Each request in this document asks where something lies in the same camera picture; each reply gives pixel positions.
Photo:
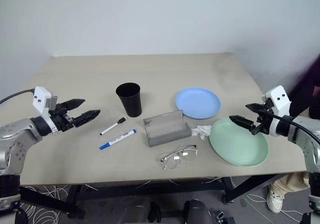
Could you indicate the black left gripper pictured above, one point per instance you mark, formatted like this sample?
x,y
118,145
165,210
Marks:
x,y
61,120

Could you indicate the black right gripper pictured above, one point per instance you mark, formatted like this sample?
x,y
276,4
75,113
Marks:
x,y
263,124

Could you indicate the light green plate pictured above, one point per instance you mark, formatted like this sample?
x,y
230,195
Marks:
x,y
237,146

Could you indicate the white marker black cap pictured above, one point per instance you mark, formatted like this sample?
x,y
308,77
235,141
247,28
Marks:
x,y
112,126

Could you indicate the white marker blue cap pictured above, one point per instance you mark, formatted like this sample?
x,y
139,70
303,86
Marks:
x,y
117,139

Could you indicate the white tissue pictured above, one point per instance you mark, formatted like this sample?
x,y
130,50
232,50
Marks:
x,y
201,131

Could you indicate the thin metal frame glasses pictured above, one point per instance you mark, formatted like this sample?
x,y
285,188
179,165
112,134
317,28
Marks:
x,y
176,157

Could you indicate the grey sponge block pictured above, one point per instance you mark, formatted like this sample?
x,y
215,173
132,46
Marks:
x,y
165,131

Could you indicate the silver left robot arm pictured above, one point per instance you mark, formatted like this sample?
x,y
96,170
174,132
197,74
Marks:
x,y
17,131

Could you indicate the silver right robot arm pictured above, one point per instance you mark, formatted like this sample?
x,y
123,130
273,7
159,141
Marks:
x,y
305,126

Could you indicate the black plastic cup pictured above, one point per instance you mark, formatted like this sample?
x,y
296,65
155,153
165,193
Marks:
x,y
130,104

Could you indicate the light blue plate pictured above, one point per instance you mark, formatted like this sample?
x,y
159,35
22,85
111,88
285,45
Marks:
x,y
197,101

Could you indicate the person in dark jacket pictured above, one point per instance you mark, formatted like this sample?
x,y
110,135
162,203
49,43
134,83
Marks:
x,y
305,84

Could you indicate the beige trouser leg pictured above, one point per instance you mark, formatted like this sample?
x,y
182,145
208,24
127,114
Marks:
x,y
292,181

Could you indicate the white sneaker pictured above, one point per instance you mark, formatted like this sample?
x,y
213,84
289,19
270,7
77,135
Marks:
x,y
275,199

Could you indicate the small black floor box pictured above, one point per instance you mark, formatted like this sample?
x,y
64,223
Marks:
x,y
225,219

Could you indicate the dark rounded shape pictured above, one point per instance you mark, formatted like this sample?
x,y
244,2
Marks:
x,y
197,212

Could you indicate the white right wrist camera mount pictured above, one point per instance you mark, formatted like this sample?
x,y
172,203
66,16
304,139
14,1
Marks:
x,y
281,99

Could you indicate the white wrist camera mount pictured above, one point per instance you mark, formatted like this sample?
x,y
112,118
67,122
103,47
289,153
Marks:
x,y
40,96
281,99

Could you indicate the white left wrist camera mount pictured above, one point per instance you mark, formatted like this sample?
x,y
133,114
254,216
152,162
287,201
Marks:
x,y
40,96

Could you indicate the black table frame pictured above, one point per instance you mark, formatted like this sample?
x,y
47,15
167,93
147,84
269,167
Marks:
x,y
150,190

